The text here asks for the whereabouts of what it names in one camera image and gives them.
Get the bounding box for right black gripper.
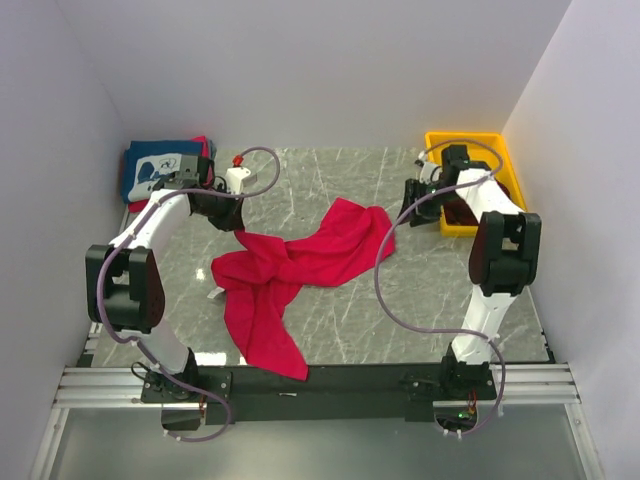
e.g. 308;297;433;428
394;180;459;229

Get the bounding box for bright red t-shirt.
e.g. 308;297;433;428
211;198;395;381

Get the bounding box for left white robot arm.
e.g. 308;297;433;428
85;154;255;402

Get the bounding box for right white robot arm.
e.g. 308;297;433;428
398;138;542;399

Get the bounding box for dark maroon t-shirt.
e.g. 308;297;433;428
443;181;522;236

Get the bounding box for yellow plastic bin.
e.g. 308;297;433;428
424;131;527;238

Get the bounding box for folded red t-shirt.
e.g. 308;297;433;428
127;135;217;215

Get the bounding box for black base bar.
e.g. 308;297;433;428
141;363;504;430

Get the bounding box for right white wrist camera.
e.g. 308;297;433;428
415;159;441;184

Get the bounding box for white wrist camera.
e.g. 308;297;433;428
415;159;441;184
224;166;257;195

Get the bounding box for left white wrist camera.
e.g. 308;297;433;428
224;166;257;195

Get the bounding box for aluminium rail frame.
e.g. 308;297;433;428
30;323;602;479

